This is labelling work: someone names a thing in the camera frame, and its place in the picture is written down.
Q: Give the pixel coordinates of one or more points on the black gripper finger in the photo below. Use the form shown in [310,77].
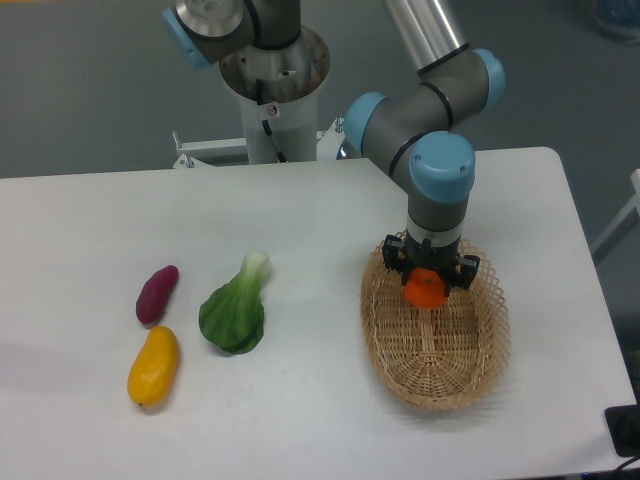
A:
[396,258]
[460,272]

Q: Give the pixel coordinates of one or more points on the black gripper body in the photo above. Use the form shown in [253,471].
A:
[442,260]

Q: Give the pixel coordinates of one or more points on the orange fruit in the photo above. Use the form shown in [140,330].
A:
[425,289]

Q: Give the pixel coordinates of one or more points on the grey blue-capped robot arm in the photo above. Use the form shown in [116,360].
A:
[411,140]

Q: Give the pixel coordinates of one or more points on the woven wicker basket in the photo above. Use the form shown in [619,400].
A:
[437,359]

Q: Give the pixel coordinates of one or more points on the green bok choy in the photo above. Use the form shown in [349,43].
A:
[233,316]

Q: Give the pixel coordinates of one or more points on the black device at table edge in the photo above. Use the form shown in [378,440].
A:
[623,426]

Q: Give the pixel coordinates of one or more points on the purple sweet potato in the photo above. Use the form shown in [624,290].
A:
[155,295]

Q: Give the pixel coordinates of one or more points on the yellow mango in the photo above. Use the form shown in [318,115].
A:
[153,372]

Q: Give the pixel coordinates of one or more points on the blue object in corner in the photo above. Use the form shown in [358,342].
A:
[617,19]

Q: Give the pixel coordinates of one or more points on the white frame at right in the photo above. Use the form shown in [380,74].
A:
[620,225]

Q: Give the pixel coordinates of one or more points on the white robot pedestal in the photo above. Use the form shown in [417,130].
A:
[278,93]

